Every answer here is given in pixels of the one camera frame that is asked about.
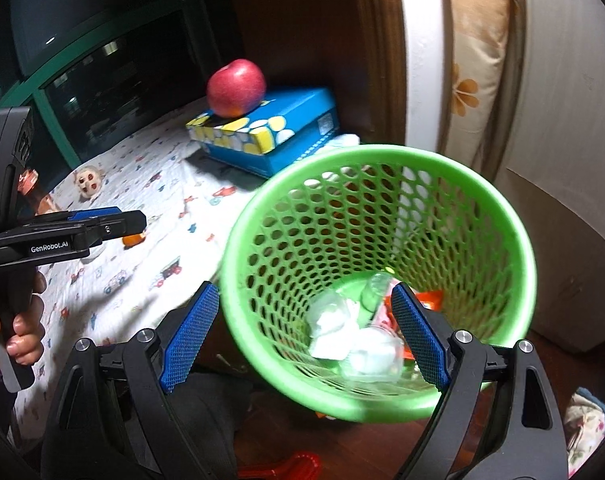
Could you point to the printed white blanket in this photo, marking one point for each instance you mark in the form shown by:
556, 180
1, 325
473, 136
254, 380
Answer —
182, 240

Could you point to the pink wrapper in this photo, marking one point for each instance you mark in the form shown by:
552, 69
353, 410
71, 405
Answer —
382, 322

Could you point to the white tissue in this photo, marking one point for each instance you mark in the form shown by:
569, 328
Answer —
332, 342

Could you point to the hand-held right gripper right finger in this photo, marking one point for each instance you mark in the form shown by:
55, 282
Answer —
420, 340

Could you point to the floral beige curtain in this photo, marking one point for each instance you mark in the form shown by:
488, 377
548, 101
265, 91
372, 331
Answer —
475, 60

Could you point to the pink water bottle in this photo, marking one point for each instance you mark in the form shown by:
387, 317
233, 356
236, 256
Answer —
30, 180

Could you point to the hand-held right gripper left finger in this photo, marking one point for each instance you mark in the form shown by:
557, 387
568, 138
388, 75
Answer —
190, 340

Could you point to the person's leg in black pants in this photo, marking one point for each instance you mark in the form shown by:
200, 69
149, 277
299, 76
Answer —
217, 420

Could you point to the person's left hand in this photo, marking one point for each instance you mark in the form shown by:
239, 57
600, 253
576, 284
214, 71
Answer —
25, 345

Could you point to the round beige toy face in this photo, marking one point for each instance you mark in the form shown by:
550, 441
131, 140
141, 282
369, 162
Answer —
88, 183

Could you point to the blue patterned cardboard box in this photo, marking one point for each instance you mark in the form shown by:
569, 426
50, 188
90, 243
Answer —
292, 130

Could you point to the orange snack packet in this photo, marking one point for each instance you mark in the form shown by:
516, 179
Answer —
427, 300

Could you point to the green mesh basket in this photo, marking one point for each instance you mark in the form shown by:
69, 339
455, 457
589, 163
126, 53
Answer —
372, 152

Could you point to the orange peel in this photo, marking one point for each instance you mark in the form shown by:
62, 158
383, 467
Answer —
131, 241

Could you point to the red plastic item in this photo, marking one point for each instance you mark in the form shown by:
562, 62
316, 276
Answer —
292, 465

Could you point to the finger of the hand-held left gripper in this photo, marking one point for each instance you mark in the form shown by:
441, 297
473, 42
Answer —
95, 214
122, 225

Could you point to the dark wooden cabinet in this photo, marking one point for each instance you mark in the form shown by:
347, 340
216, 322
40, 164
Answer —
307, 25

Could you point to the green window frame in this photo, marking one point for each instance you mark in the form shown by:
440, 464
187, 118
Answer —
57, 65

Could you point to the red apple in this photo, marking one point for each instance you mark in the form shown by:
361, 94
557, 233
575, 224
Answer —
235, 87

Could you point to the white sheet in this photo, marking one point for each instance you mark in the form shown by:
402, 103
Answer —
562, 110

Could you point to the floral cloth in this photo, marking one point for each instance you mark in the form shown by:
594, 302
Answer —
587, 425

